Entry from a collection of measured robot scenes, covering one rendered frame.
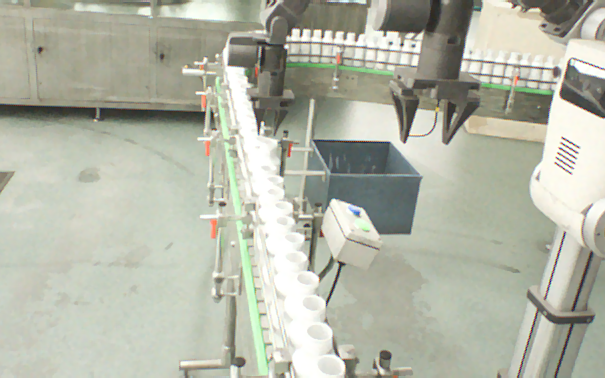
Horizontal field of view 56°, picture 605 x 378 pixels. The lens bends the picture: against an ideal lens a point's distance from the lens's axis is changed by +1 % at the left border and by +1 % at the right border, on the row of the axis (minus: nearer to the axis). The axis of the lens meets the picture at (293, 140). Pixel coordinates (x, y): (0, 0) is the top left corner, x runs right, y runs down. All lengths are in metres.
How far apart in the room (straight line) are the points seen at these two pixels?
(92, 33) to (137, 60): 0.39
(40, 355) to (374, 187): 1.49
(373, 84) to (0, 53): 2.99
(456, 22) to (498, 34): 4.63
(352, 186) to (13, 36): 3.51
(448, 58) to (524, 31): 4.67
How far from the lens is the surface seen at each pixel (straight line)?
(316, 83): 3.01
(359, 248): 1.12
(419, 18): 0.73
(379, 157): 2.13
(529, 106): 3.15
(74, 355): 2.53
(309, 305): 0.85
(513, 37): 5.40
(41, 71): 4.84
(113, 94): 4.79
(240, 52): 1.17
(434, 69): 0.76
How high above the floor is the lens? 1.66
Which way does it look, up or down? 21 degrees down
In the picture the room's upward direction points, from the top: 6 degrees clockwise
